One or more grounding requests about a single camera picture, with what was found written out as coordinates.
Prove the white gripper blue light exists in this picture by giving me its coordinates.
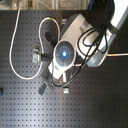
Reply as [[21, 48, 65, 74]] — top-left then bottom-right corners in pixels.
[[48, 40, 76, 79]]

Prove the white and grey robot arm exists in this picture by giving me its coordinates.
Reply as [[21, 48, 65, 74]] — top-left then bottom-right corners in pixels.
[[48, 0, 128, 79]]

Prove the black cable clip upper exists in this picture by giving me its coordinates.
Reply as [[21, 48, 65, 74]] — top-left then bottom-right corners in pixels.
[[45, 32, 55, 43]]

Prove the grey metal cable clip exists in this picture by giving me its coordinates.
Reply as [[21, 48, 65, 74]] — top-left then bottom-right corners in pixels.
[[32, 43, 41, 63]]

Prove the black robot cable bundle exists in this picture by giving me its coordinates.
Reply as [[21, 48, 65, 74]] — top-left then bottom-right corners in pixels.
[[49, 0, 116, 88]]

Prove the black cable clip lower left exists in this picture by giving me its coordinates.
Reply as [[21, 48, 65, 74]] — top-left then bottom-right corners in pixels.
[[38, 83, 48, 95]]

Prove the yellow white cable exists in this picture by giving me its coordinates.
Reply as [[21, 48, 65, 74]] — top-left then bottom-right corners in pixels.
[[107, 52, 128, 57]]

